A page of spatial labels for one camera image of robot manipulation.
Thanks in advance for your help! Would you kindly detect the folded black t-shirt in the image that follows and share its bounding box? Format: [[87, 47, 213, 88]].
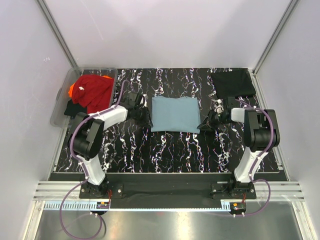
[[210, 68, 256, 99]]

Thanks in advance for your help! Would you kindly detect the clear plastic bin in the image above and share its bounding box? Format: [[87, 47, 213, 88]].
[[50, 66, 118, 128]]

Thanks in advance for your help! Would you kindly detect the black t-shirt in bin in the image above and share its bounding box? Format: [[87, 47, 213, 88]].
[[64, 99, 87, 117]]

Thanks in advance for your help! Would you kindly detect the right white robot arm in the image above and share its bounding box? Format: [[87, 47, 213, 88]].
[[197, 97, 281, 199]]

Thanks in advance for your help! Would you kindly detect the blue t-shirt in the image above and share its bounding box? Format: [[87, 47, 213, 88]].
[[151, 96, 201, 134]]

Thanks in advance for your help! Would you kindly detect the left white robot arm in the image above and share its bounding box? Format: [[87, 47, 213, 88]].
[[68, 92, 153, 198]]

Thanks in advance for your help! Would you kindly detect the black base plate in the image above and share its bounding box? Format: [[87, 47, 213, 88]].
[[79, 173, 257, 210]]

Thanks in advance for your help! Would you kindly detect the aluminium frame rail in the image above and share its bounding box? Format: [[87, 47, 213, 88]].
[[34, 181, 304, 202]]

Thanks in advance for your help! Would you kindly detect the white slotted cable duct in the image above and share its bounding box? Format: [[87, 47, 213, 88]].
[[44, 200, 110, 211]]

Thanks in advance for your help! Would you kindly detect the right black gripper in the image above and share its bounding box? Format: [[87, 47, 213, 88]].
[[197, 108, 231, 132]]

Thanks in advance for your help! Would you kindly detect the orange t-shirt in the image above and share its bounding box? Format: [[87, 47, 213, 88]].
[[68, 84, 75, 98]]

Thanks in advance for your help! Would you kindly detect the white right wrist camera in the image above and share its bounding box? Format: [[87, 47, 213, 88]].
[[214, 99, 224, 115]]

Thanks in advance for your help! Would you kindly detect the red t-shirt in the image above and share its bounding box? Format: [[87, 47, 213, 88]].
[[71, 74, 114, 114]]

